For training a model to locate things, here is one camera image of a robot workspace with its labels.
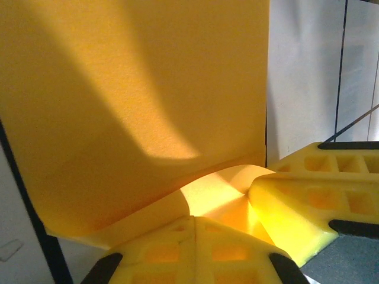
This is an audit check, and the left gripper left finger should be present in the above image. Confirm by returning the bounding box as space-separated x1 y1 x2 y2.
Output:
79 216 195 284

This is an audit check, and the orange paper sheet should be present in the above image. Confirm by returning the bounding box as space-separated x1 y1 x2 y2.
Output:
0 0 278 249

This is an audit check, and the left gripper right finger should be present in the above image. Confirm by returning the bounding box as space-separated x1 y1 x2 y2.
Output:
195 217 309 284

